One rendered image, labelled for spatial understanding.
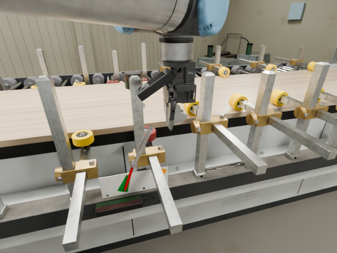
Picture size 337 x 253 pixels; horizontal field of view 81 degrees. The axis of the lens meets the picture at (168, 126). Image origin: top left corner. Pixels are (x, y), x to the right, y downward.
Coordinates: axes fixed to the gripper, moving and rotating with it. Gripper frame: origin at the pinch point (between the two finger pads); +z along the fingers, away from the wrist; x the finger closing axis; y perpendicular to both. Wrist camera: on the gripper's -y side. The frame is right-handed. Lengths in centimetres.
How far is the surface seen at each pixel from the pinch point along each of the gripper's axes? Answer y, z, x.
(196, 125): 12.3, 4.4, 7.0
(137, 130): -9.5, 3.7, 6.4
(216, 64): 75, 3, 118
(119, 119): -15.4, 10.6, 32.3
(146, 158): -7.0, 15.2, 5.7
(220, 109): 36.1, 10.6, 32.9
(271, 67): 117, 4, 97
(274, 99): 66, 7, 30
